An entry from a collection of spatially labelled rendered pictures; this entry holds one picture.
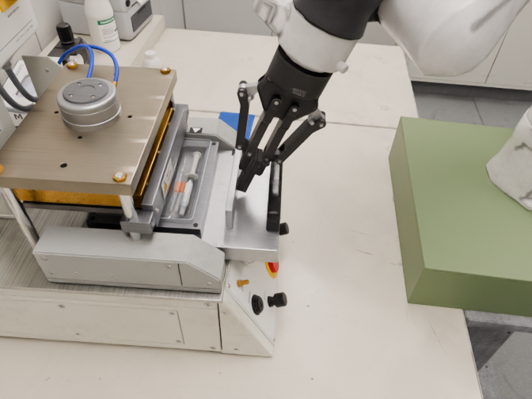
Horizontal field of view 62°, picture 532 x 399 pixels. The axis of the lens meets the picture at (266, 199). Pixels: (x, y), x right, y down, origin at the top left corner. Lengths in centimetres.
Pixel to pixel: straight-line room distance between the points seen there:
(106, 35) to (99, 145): 91
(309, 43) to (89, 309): 50
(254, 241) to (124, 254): 18
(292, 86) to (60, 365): 59
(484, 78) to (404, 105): 163
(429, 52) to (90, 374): 69
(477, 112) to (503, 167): 196
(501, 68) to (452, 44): 250
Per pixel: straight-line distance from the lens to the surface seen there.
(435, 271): 82
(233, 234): 66
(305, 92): 55
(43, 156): 62
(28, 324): 83
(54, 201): 66
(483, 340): 146
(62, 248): 65
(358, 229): 98
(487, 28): 51
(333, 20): 50
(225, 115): 126
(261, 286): 78
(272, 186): 67
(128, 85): 72
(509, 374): 183
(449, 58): 50
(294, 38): 52
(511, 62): 298
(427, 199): 91
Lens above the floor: 147
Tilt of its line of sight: 46 degrees down
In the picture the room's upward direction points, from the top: 2 degrees clockwise
